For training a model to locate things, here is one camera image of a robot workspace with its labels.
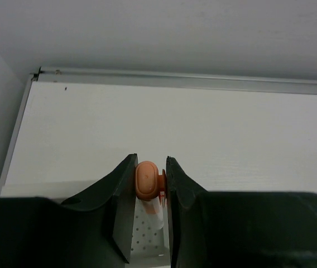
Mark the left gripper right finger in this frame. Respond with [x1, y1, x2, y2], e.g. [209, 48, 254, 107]
[166, 157, 317, 267]

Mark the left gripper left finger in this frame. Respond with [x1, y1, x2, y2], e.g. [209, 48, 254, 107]
[0, 154, 138, 267]

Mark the orange capped white marker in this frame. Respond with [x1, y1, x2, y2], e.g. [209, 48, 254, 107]
[135, 161, 166, 230]

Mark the white slatted organizer bin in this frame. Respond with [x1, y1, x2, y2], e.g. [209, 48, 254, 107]
[0, 181, 170, 267]

